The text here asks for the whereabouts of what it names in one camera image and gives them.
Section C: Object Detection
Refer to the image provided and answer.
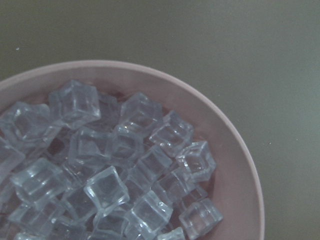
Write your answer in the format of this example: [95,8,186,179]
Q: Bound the pink bowl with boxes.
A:
[0,60,265,240]

